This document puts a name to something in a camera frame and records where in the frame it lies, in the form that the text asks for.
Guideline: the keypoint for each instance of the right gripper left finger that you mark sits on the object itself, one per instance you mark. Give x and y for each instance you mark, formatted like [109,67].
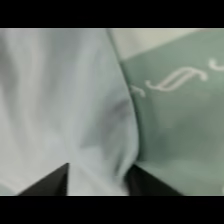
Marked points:
[53,184]

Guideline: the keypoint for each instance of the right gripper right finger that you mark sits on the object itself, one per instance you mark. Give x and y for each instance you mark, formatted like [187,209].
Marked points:
[146,184]

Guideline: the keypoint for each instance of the pale blue shirt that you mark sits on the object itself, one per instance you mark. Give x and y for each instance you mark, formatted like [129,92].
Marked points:
[60,106]

